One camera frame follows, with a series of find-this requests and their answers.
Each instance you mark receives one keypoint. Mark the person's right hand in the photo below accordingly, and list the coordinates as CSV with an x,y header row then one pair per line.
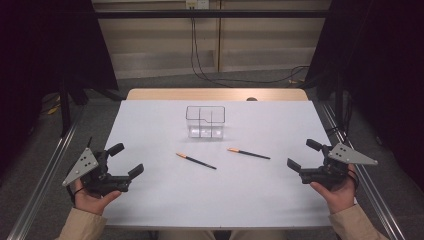
x,y
341,198

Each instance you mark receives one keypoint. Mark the wooden table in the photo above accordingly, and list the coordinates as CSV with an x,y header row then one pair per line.
x,y
200,94

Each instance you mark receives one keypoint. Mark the person's left hand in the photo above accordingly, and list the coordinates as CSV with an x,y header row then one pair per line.
x,y
91,201

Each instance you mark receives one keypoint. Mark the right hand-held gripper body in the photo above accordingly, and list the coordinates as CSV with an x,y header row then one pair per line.
x,y
330,175

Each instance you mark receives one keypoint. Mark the clear acrylic organizer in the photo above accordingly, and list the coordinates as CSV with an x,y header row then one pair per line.
x,y
206,128

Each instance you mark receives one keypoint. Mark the beige cabinet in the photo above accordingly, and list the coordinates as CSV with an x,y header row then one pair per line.
x,y
160,43

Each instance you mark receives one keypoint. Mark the white wall outlet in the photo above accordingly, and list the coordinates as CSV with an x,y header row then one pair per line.
x,y
197,4

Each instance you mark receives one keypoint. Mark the black curtain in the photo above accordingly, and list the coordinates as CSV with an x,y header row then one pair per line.
x,y
40,50
383,66

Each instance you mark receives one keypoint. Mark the black pen with orange end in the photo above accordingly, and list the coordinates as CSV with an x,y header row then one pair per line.
x,y
248,153
196,161

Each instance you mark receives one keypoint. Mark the white table sheet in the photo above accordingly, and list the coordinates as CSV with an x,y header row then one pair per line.
x,y
213,196

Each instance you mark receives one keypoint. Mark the aluminium rail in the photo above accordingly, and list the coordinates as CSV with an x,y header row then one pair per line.
x,y
373,193
50,176

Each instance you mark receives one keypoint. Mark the black metal stand post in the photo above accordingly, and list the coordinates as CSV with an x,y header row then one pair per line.
x,y
65,106
339,96

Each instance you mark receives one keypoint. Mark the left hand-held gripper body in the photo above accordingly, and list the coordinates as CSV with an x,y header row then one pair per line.
x,y
100,180

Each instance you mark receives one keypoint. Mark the black metal frame bar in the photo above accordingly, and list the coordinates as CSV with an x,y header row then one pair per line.
x,y
166,14

